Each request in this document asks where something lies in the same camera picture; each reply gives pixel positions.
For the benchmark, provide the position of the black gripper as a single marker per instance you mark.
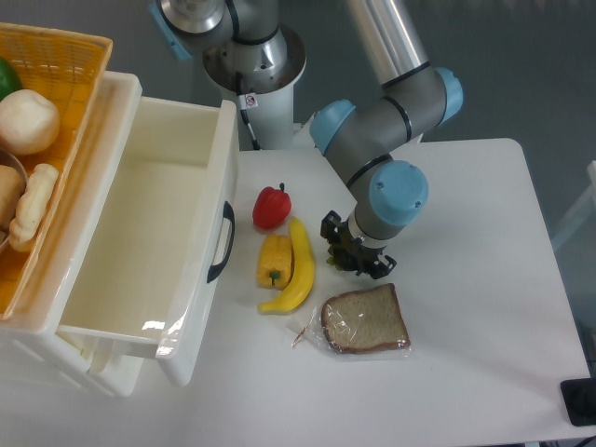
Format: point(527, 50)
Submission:
point(372, 262)

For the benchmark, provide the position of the dark purple mangosteen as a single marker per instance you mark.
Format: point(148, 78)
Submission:
point(342, 259)

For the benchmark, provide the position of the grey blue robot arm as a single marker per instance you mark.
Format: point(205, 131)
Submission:
point(357, 143)

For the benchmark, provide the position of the yellow banana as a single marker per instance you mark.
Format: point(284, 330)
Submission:
point(303, 275)

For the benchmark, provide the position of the bagged bread slice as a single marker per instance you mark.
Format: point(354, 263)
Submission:
point(365, 324)

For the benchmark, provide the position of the yellow bell pepper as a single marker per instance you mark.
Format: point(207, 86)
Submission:
point(274, 266)

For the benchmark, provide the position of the red bell pepper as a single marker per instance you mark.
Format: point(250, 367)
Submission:
point(271, 208)

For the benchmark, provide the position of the white plastic drawer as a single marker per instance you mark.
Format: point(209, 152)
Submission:
point(143, 284)

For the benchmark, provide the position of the white furniture at right edge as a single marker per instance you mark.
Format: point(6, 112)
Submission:
point(577, 214)

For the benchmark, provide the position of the black device at right edge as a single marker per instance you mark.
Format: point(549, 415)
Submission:
point(579, 401)

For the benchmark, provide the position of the long white bread roll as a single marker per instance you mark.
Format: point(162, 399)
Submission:
point(31, 207)

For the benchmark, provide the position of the white drawer cabinet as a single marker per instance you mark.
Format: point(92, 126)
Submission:
point(35, 349)

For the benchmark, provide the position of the orange woven basket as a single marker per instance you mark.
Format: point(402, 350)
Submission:
point(66, 68)

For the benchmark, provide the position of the brown bread in bowl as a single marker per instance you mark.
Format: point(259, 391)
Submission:
point(12, 186)

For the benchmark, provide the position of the round white bun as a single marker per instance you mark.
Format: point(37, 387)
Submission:
point(30, 123)

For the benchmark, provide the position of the green vegetable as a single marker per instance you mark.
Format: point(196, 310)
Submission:
point(9, 79)

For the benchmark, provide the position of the black drawer handle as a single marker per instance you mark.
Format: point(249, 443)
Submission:
point(225, 243)

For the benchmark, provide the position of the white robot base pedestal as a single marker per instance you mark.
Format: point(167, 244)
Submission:
point(259, 79)

